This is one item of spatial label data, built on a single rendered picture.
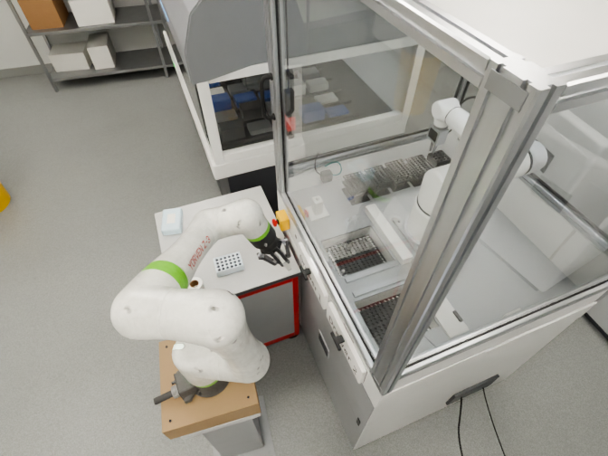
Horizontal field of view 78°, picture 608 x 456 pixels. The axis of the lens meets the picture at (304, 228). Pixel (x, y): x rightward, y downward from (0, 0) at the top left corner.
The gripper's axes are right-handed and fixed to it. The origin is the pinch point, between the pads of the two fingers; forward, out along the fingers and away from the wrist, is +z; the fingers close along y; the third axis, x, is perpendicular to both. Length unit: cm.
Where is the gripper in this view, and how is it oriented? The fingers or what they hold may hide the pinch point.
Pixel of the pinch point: (285, 263)
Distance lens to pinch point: 145.4
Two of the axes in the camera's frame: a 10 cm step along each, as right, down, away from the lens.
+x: 3.7, 7.1, -6.0
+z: 3.2, 5.1, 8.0
